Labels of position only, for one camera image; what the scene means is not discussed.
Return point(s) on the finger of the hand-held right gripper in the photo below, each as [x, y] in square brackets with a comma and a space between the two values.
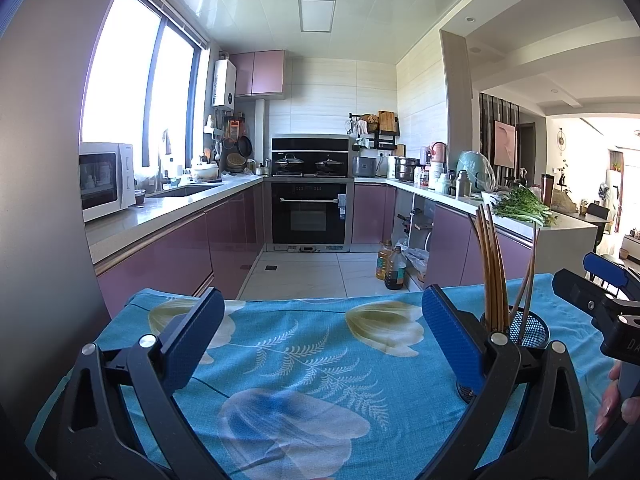
[605, 267]
[575, 287]

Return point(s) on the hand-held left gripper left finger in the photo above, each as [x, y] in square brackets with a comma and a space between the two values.
[195, 340]

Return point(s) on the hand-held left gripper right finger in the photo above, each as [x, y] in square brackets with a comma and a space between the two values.
[452, 340]

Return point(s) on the black mesh utensil holder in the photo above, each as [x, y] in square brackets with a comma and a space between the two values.
[532, 327]

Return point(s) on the bundle of chopsticks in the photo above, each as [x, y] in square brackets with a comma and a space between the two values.
[492, 270]

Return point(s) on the person's right hand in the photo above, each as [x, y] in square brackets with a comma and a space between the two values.
[609, 400]

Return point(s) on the white plastic bag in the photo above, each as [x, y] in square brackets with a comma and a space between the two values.
[417, 262]

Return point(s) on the pink base cabinets with sink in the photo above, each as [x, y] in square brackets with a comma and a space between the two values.
[170, 255]

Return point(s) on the dark oil bottle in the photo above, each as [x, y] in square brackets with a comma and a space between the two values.
[396, 270]

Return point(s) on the green leafy vegetables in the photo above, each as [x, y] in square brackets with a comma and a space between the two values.
[522, 207]

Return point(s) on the brown tumbler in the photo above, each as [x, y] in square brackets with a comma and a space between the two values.
[546, 190]

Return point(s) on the yellow oil bottle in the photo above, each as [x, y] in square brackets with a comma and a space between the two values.
[382, 262]

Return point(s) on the blue floral tablecloth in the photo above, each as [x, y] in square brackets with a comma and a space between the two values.
[310, 320]

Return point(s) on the steel thermos flask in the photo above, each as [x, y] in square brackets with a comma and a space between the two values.
[463, 184]

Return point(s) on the green air fryer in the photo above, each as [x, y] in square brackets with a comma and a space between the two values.
[475, 170]

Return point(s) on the white bowl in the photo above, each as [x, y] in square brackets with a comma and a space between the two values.
[205, 172]

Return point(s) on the black built-in oven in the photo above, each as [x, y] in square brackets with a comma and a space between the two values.
[310, 215]

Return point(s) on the steel stockpot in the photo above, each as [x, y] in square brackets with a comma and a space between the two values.
[406, 169]

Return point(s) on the wooden slat partition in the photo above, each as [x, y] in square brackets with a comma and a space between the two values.
[487, 130]

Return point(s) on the white microwave oven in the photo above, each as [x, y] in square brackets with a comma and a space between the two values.
[105, 180]

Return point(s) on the pink kettle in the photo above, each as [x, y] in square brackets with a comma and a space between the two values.
[439, 152]

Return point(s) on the silver rice cooker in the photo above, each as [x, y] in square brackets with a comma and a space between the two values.
[364, 167]

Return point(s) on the black hanging pan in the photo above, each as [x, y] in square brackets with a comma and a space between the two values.
[245, 146]

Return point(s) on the black pot with lid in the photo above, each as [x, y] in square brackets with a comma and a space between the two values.
[289, 162]
[330, 164]

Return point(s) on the black range hood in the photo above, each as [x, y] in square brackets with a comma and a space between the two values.
[310, 145]

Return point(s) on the wooden cutting board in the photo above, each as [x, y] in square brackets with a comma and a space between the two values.
[386, 121]

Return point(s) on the white water heater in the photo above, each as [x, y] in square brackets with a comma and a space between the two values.
[224, 82]

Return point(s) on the kitchen window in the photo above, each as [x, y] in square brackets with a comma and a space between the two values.
[120, 75]

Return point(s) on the ceiling light panel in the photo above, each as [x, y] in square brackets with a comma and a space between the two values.
[317, 15]

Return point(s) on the pink wall picture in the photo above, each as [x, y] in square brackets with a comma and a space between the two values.
[505, 144]

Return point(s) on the black wall rack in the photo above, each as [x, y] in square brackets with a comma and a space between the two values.
[375, 137]

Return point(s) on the pink wall cabinet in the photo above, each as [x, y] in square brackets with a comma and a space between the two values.
[257, 72]

